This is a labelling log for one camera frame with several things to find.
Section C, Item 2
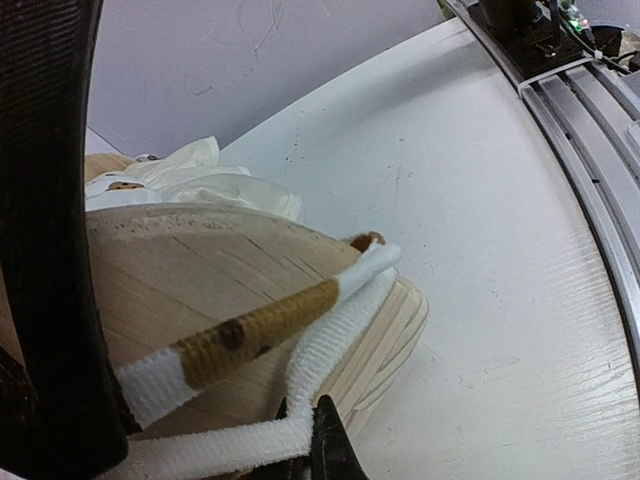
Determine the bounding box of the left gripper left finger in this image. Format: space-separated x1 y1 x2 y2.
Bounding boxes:
1 1 137 478

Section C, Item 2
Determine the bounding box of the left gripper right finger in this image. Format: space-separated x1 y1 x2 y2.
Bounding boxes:
309 395 369 480

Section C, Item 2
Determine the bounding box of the wooden pet bed frame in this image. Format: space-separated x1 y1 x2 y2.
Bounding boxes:
0 152 431 480

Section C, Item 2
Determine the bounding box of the bear print cushion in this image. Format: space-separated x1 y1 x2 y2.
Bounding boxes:
85 138 409 479

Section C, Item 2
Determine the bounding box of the aluminium front rail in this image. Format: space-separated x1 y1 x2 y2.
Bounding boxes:
444 0 640 361

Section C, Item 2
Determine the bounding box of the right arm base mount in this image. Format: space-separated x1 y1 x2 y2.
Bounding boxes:
458 1 604 86

